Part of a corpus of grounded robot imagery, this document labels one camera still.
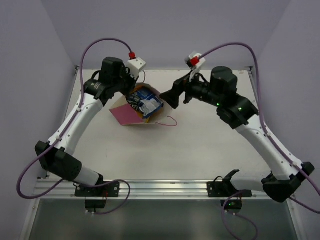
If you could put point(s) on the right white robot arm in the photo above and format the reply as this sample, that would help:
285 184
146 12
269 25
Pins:
240 114

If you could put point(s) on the pink and cream paper bag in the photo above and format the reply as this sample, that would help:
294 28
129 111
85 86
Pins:
127 116

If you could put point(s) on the dark blue chips bag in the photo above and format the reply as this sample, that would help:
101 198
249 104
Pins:
144 101

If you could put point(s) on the black controller box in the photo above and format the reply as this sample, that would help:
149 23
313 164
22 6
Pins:
94 204
232 205

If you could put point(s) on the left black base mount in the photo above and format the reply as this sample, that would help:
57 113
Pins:
110 190

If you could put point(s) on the left black controller box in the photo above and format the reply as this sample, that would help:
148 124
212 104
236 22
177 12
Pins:
94 204

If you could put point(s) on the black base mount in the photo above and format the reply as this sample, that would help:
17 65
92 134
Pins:
110 190
221 187

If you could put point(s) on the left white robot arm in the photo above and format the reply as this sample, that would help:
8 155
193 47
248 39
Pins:
56 155

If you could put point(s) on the aluminium front rail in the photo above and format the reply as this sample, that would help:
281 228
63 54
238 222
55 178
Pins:
143 190

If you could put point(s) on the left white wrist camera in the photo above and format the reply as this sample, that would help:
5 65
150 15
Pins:
136 66

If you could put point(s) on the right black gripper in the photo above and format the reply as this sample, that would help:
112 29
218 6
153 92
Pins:
172 97

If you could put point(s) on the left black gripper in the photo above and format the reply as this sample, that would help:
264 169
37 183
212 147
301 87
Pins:
127 85

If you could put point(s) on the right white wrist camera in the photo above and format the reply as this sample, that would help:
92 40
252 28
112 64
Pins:
195 63

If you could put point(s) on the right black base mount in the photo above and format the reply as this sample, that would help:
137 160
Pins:
221 187

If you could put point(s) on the right black controller box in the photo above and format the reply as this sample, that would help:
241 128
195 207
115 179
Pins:
232 205

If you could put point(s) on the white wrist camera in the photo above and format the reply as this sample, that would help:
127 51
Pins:
136 66
195 63

